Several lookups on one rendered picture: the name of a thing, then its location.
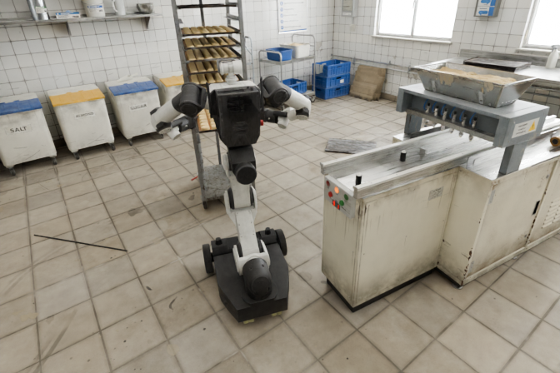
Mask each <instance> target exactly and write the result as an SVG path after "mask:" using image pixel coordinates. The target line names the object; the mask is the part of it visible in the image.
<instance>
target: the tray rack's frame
mask: <svg viewBox="0 0 560 373"><path fill-rule="evenodd" d="M198 1H199V4H203V0H198ZM225 2H229V0H225ZM200 14H201V21H202V27H205V20H204V12H203V8H200ZM215 135H216V142H217V155H218V162H219V164H218V165H212V166H207V167H204V169H205V176H206V180H207V181H206V183H207V191H205V197H206V201H211V200H216V199H221V198H224V193H225V191H227V190H228V188H229V187H231V184H230V180H229V178H228V177H227V174H226V171H225V170H224V168H223V164H222V159H221V152H220V145H219V137H218V132H215Z"/></svg>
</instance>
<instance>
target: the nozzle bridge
mask: <svg viewBox="0 0 560 373"><path fill-rule="evenodd" d="M428 99H429V100H428ZM426 100H427V102H426V104H425V108H427V105H428V103H430V112H429V114H426V110H425V109H424V108H423V106H424V103H425V101H426ZM435 102H437V103H436V104H435V105H434V107H433V104H434V103H435ZM445 104H447V105H446V106H445V107H444V108H443V106H444V105H445ZM436 106H439V107H438V115H437V117H435V116H434V112H433V111H435V108H436ZM454 107H455V108H454ZM432 108H433V111H432ZM442 108H443V110H442ZM445 108H447V119H446V120H443V115H441V110H442V114H443V113H444V111H445ZM453 108H454V109H453ZM549 108H550V107H546V106H543V105H538V104H535V103H531V102H525V101H521V100H516V101H515V103H513V104H509V105H506V106H502V107H496V108H494V107H489V106H485V105H482V104H478V103H475V102H470V101H466V100H463V99H459V98H456V97H450V96H447V95H443V94H441V93H437V92H431V91H428V90H425V89H424V87H423V84H422V83H419V84H414V85H409V86H405V87H399V88H398V95H397V106H396V111H397V112H406V113H407V115H406V121H405V127H404V133H405V134H408V135H409V134H410V133H413V132H418V131H421V125H422V120H423V118H424V119H427V120H429V121H431V122H436V123H438V124H441V125H444V126H446V127H450V128H452V129H455V130H458V131H460V132H464V133H467V134H469V135H472V136H475V137H479V138H481V139H483V140H486V141H489V142H493V144H492V145H493V146H495V147H499V148H504V147H505V151H504V153H503V156H502V161H501V165H500V167H499V170H498V173H501V174H503V175H505V176H506V175H507V174H510V173H512V172H516V171H518V170H519V167H520V165H521V162H522V159H523V154H524V152H525V149H526V146H527V144H528V140H529V139H532V138H534V137H539V136H540V135H541V132H542V129H543V125H544V122H545V120H546V118H547V115H548V111H549ZM452 109H453V111H452V114H451V117H452V116H453V114H454V111H457V118H456V122H452V118H451V117H450V112H451V110H452ZM463 110H466V111H465V112H464V113H463V114H462V116H461V120H462V119H463V116H464V114H467V120H466V124H465V126H462V125H461V124H462V122H461V121H460V120H459V117H460V115H461V113H462V112H463ZM475 112H476V114H475V115H474V116H473V117H472V115H473V114H474V113H475ZM471 117H472V120H471V123H473V120H474V117H477V125H476V128H475V129H472V128H471V127H472V125H471V124H470V119H471Z"/></svg>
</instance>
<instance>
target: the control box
mask: <svg viewBox="0 0 560 373"><path fill-rule="evenodd" d="M327 181H329V184H330V186H328V185H327ZM335 187H337V188H338V193H336V192H335ZM329 192H331V193H332V197H330V196H329V195H328V193H329ZM345 194H346V195H347V197H348V199H347V200H345V198H344V195H345ZM324 198H326V199H327V200H328V201H329V202H331V203H332V204H333V205H334V201H335V207H336V208H337V206H338V210H339V211H341V212H342V213H343V214H344V215H346V216H347V217H348V218H349V219H352V218H354V217H355V208H356V200H357V199H355V198H354V197H353V191H351V190H350V189H348V188H347V187H345V186H344V185H343V184H342V183H340V182H339V181H337V180H336V179H335V178H333V177H331V176H330V175H327V176H325V180H324ZM341 200H342V201H343V206H340V204H339V201H341ZM337 204H338V205H337Z"/></svg>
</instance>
